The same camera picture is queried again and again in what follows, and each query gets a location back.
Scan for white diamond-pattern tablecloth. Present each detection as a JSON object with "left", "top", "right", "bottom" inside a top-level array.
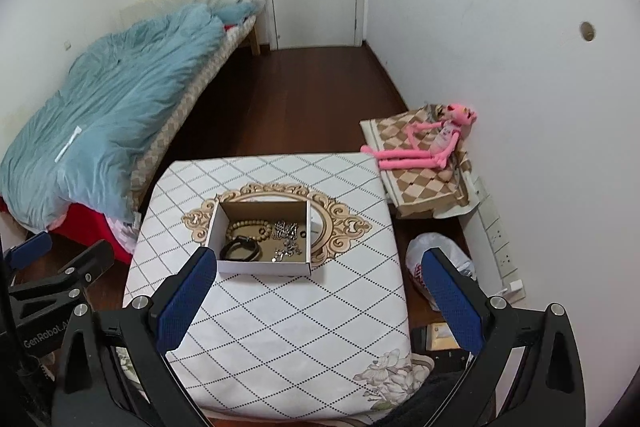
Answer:
[{"left": 122, "top": 152, "right": 416, "bottom": 425}]

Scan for silver cross necklace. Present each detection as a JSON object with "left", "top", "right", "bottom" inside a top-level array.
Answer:
[{"left": 271, "top": 241, "right": 304, "bottom": 264}]

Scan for white plastic bag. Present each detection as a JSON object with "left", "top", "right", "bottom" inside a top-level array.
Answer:
[{"left": 406, "top": 233, "right": 476, "bottom": 311}]

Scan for pink plush toy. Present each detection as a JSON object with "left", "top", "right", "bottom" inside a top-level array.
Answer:
[{"left": 361, "top": 103, "right": 479, "bottom": 172}]

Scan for red blanket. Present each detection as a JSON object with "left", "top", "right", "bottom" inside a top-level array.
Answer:
[{"left": 0, "top": 196, "right": 137, "bottom": 264}]

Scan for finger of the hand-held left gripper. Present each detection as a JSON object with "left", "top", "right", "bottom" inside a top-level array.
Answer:
[
  {"left": 9, "top": 240, "right": 116, "bottom": 305},
  {"left": 2, "top": 232, "right": 54, "bottom": 272}
]

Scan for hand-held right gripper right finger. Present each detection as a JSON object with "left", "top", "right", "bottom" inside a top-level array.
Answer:
[{"left": 420, "top": 248, "right": 588, "bottom": 427}]

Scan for light blue duvet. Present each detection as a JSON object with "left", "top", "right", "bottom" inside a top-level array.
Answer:
[{"left": 0, "top": 3, "right": 227, "bottom": 226}]

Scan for white power strip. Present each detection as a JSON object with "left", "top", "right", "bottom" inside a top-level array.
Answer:
[{"left": 474, "top": 177, "right": 517, "bottom": 284}]

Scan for wooden bead bracelet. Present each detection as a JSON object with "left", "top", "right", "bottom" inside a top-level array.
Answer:
[{"left": 225, "top": 219, "right": 274, "bottom": 244}]

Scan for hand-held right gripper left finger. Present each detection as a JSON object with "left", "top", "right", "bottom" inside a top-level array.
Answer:
[{"left": 50, "top": 247, "right": 219, "bottom": 427}]

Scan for silver chain bracelet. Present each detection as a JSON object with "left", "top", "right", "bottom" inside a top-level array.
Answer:
[{"left": 272, "top": 219, "right": 301, "bottom": 242}]

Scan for black wristband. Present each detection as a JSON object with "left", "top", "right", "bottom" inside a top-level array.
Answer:
[{"left": 220, "top": 234, "right": 264, "bottom": 263}]

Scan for white charger plug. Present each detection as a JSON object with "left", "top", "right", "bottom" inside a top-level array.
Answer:
[{"left": 501, "top": 278, "right": 526, "bottom": 303}]

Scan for cardboard box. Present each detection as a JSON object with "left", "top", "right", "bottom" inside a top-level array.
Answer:
[{"left": 206, "top": 199, "right": 314, "bottom": 278}]

